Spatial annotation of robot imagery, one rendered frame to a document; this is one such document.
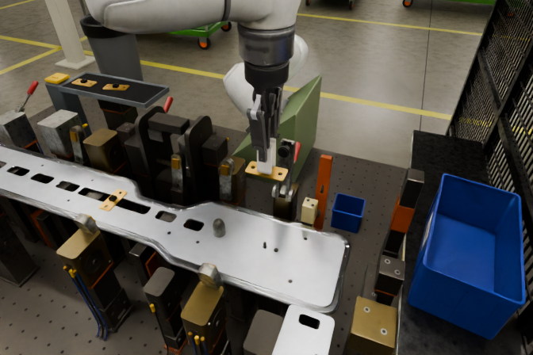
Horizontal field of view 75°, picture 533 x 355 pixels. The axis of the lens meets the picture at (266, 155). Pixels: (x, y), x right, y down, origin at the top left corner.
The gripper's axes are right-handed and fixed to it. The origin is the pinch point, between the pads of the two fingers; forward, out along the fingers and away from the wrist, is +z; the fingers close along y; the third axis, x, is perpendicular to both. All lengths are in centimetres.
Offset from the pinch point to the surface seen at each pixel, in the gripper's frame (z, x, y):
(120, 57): 91, -234, -211
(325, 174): 13.8, 10.2, -14.5
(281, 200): 24.8, -0.2, -12.7
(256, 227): 28.8, -4.6, -4.9
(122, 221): 28.8, -39.2, 5.8
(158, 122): 10.3, -38.7, -16.1
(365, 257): 59, 26, -29
